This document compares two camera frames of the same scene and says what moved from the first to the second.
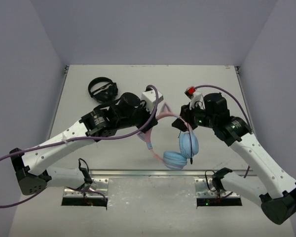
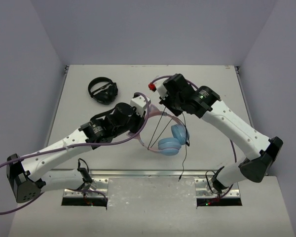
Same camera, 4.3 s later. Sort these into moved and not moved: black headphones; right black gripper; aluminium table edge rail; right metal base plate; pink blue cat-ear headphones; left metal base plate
Moved: pink blue cat-ear headphones; right black gripper
Not moved: aluminium table edge rail; left metal base plate; black headphones; right metal base plate
